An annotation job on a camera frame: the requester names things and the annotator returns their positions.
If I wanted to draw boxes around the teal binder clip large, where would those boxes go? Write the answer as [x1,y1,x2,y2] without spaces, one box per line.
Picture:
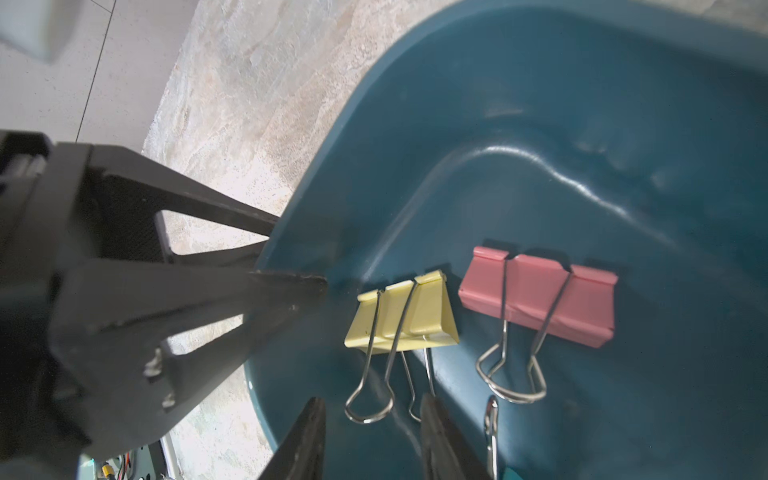
[484,395,522,480]

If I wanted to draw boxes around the teal plastic storage box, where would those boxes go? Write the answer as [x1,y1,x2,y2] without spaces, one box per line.
[246,1,767,479]

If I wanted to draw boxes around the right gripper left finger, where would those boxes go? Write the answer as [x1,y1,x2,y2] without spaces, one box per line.
[259,397,326,480]

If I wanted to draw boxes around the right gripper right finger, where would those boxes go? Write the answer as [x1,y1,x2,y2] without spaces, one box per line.
[420,394,490,480]

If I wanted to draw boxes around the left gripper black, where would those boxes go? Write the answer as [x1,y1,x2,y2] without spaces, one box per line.
[1,130,327,479]

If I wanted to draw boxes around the yellow binder clip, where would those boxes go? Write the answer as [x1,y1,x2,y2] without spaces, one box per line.
[344,270,459,425]

